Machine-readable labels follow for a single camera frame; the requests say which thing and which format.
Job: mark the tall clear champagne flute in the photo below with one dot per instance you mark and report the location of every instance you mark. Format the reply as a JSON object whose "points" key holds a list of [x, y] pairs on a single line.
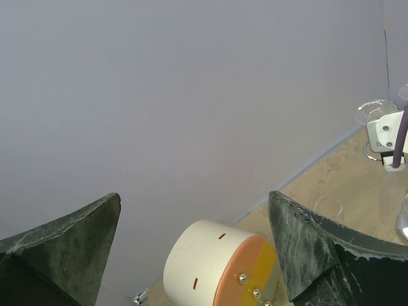
{"points": [[330, 208]]}

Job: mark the aluminium extrusion rail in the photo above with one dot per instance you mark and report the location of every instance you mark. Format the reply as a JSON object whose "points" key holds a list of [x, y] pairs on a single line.
{"points": [[142, 299]]}

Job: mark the chrome wine glass rack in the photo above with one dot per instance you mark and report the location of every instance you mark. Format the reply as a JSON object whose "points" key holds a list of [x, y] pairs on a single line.
{"points": [[392, 194]]}

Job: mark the short clear wine glass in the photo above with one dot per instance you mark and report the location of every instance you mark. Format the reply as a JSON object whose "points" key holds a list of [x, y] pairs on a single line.
{"points": [[373, 110]]}

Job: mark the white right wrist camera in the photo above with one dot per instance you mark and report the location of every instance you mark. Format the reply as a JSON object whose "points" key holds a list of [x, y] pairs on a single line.
{"points": [[383, 138]]}

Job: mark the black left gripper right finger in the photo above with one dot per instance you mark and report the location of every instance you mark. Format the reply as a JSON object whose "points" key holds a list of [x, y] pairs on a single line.
{"points": [[326, 263]]}

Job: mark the clear ribbed flute glass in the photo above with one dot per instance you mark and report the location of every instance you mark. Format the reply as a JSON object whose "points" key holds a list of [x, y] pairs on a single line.
{"points": [[403, 92]]}

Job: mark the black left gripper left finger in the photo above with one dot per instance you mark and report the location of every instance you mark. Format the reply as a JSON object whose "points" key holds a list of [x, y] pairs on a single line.
{"points": [[61, 262]]}

